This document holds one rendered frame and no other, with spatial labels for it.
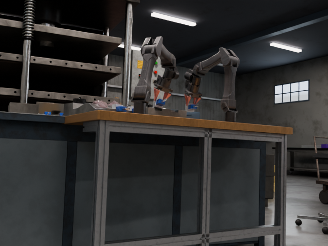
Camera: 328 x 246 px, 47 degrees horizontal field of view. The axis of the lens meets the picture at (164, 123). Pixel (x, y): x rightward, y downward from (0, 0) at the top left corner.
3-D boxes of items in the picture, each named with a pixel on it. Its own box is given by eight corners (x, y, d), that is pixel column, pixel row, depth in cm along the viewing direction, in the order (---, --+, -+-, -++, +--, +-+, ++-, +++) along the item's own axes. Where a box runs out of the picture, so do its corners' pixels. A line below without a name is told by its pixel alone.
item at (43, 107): (72, 127, 283) (73, 104, 284) (34, 125, 272) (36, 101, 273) (61, 130, 328) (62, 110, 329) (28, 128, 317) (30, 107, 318)
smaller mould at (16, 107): (38, 116, 209) (38, 104, 209) (9, 114, 203) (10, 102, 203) (34, 119, 227) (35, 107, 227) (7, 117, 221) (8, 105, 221)
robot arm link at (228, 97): (220, 110, 223) (223, 55, 224) (227, 111, 227) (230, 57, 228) (228, 110, 218) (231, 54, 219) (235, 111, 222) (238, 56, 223)
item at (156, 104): (169, 104, 219) (170, 96, 220) (161, 102, 217) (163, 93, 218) (159, 110, 230) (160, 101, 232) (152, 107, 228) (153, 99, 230)
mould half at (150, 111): (186, 125, 233) (187, 103, 234) (147, 122, 222) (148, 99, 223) (154, 128, 278) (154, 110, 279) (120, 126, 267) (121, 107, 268)
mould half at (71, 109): (144, 121, 217) (145, 102, 218) (106, 117, 200) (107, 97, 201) (98, 124, 255) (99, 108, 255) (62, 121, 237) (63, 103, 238)
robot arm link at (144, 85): (137, 103, 194) (148, 49, 206) (149, 103, 192) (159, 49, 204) (132, 97, 189) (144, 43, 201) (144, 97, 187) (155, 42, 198)
